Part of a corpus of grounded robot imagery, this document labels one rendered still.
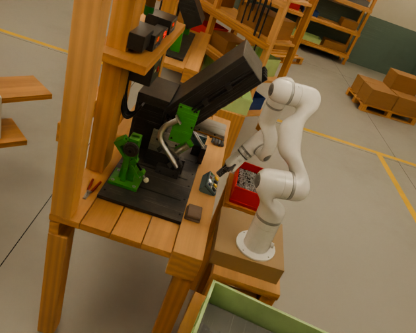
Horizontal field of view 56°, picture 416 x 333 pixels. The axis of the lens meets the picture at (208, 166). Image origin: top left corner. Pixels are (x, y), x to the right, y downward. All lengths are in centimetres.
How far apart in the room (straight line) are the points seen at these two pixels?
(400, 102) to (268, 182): 674
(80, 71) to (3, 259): 167
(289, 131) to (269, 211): 34
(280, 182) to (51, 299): 132
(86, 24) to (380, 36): 1066
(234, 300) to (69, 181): 82
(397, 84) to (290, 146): 691
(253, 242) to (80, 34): 109
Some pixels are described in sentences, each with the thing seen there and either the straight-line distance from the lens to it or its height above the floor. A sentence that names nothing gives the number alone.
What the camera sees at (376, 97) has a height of 32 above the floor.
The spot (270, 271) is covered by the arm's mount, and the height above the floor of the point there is 92.
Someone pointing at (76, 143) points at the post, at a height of 128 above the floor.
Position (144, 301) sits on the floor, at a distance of 267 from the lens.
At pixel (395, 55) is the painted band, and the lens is 1197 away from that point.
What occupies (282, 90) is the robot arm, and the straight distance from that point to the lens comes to 166.
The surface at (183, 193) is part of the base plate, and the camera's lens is 205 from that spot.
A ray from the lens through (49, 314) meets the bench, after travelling 235.
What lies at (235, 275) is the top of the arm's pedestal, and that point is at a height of 85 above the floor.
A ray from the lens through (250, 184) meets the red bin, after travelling 235.
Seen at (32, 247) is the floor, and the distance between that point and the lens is 288.
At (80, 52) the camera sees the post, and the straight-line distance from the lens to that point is 141.
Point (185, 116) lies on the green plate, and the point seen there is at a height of 122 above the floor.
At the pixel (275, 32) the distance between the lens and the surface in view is 451.
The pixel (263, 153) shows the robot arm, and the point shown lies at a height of 123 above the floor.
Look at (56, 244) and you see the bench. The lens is 193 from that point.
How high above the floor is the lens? 212
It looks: 32 degrees down
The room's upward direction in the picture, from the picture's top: 20 degrees clockwise
